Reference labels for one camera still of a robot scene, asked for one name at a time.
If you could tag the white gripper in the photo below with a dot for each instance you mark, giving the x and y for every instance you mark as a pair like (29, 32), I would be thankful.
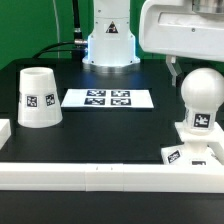
(183, 28)

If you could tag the white lamp bulb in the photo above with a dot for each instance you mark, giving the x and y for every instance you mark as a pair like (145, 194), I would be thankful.
(203, 93)

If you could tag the white lamp base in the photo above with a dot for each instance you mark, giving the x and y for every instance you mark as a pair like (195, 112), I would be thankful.
(194, 150)

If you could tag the white lamp shade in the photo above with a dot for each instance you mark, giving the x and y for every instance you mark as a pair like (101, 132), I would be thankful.
(38, 106)

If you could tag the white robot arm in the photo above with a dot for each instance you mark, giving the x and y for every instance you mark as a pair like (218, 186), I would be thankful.
(111, 45)

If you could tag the white fiducial marker sheet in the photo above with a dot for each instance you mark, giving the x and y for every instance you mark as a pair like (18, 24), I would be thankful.
(107, 98)

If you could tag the white right fence bar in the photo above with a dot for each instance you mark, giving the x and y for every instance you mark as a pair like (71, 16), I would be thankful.
(216, 142)

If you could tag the white fence bar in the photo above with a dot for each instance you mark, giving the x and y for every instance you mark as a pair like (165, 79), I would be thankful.
(5, 131)
(111, 177)
(216, 142)

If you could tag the white front fence bar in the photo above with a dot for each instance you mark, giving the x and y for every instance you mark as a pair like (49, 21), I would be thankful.
(111, 177)

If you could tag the white left fence bar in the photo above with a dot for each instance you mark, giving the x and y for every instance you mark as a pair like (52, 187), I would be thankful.
(5, 131)

